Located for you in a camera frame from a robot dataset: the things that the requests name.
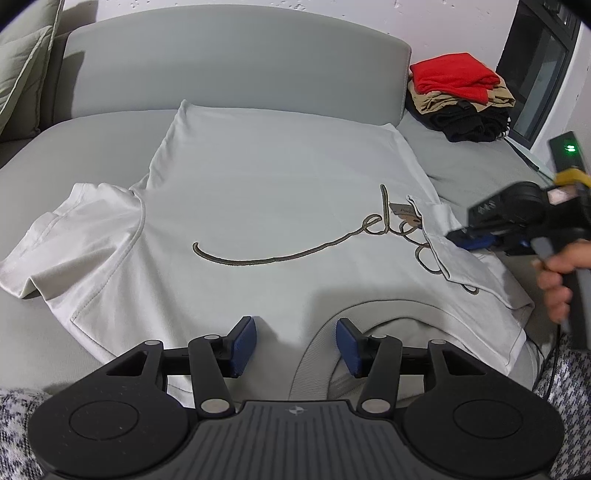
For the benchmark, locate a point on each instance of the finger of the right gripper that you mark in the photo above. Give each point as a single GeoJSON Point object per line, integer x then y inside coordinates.
{"type": "Point", "coordinates": [468, 240]}

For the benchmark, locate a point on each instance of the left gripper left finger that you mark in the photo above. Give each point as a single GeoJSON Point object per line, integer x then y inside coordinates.
{"type": "Point", "coordinates": [209, 360]}

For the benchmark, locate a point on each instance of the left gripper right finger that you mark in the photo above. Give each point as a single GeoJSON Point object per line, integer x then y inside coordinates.
{"type": "Point", "coordinates": [381, 362]}

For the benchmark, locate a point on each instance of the white t-shirt with script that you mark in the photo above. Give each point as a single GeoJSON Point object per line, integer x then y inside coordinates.
{"type": "Point", "coordinates": [284, 217]}

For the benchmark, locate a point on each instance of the person's right hand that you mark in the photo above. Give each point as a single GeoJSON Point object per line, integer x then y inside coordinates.
{"type": "Point", "coordinates": [550, 278]}

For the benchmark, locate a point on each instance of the paper hang tag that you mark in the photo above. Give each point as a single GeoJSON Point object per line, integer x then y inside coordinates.
{"type": "Point", "coordinates": [407, 213]}

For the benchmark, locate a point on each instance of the black folded garment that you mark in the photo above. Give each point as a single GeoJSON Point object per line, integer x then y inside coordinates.
{"type": "Point", "coordinates": [463, 122]}

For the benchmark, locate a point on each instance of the tan folded garment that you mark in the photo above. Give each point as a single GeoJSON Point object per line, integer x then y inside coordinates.
{"type": "Point", "coordinates": [499, 97]}

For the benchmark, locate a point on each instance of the red folded garment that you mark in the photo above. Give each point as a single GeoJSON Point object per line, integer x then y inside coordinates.
{"type": "Point", "coordinates": [457, 74]}

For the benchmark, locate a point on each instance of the houndstooth patterned trousers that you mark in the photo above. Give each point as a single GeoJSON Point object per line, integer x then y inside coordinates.
{"type": "Point", "coordinates": [564, 382]}

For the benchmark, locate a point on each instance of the grey sofa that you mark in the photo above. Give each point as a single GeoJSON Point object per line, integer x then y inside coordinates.
{"type": "Point", "coordinates": [115, 86]}

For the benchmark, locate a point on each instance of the grey cushion with piping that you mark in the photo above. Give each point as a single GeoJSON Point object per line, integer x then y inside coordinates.
{"type": "Point", "coordinates": [26, 45]}

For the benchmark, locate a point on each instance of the dark window frame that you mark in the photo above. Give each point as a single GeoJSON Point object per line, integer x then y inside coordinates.
{"type": "Point", "coordinates": [534, 63]}

